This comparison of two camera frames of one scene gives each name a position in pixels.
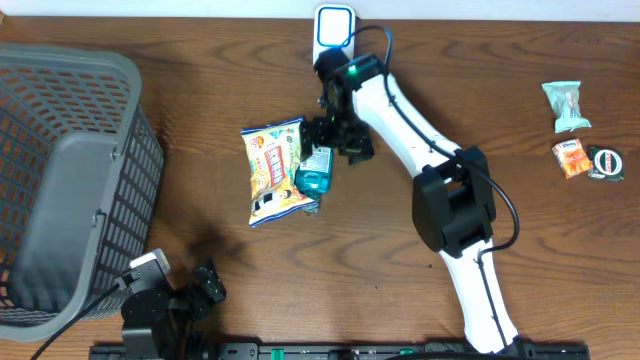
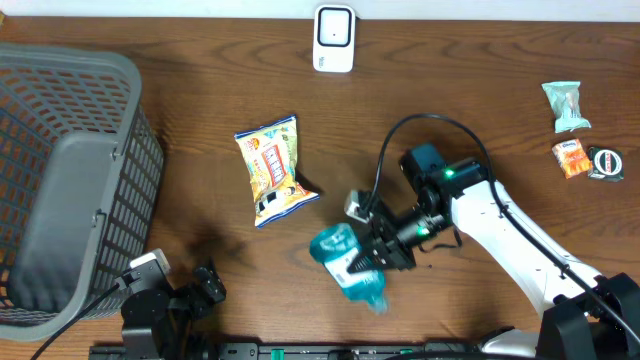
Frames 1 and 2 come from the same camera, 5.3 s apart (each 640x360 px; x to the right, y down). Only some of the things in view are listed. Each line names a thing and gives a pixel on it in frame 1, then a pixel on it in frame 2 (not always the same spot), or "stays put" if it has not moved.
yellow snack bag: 271,151 stays put
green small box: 606,164 stays put
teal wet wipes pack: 564,98 stays put
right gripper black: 357,148 → 396,254
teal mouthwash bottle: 314,177 → 336,246
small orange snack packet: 572,157 stays put
